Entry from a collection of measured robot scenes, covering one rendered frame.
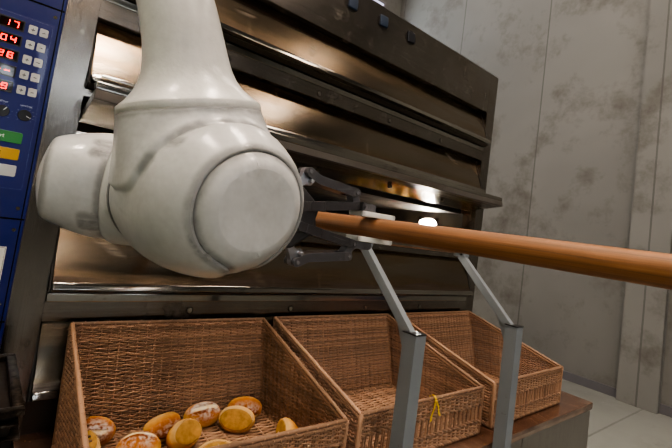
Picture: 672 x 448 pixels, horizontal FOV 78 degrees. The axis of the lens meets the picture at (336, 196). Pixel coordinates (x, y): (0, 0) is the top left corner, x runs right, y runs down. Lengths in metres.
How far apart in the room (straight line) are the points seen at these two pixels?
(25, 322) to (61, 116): 0.51
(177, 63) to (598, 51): 5.21
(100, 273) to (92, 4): 0.69
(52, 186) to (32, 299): 0.87
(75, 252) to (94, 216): 0.85
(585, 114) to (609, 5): 1.16
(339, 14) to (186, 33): 1.42
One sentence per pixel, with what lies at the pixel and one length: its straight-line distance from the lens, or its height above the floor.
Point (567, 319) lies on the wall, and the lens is 4.98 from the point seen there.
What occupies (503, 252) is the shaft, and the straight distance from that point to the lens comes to 0.49.
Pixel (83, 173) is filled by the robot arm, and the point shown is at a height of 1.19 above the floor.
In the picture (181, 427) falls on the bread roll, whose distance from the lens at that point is 1.22.
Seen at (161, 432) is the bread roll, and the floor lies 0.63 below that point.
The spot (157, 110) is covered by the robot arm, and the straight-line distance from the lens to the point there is 0.29.
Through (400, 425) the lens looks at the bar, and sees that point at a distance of 1.13.
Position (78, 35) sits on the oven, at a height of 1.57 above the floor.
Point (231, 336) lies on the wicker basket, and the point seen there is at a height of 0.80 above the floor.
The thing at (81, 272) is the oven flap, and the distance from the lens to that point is 1.26.
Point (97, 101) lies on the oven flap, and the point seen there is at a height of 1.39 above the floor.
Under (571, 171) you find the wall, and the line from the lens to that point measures 5.07.
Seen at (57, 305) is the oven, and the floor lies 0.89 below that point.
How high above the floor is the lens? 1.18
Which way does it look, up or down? 4 degrees up
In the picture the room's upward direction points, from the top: 8 degrees clockwise
